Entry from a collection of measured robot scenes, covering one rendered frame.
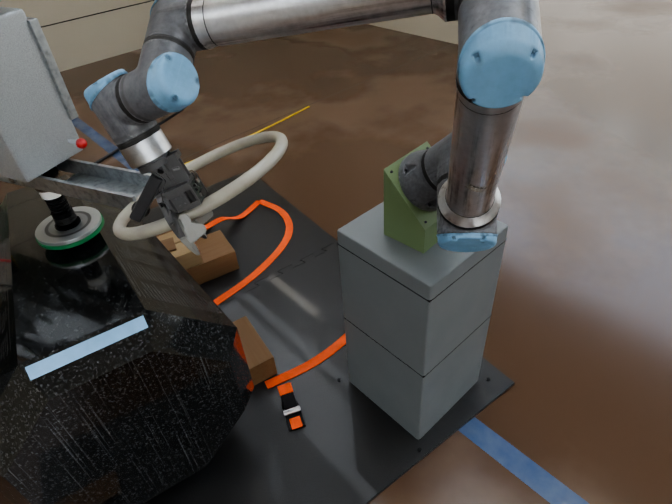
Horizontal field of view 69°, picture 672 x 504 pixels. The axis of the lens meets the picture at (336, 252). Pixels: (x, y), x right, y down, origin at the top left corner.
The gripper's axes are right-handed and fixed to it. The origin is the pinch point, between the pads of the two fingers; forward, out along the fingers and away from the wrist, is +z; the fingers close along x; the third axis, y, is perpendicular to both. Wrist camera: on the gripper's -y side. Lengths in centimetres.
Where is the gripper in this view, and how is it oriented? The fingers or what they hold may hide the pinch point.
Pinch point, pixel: (196, 243)
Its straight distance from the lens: 112.3
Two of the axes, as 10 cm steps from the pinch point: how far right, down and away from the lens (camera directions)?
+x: -0.4, -4.8, 8.8
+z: 4.0, 8.0, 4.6
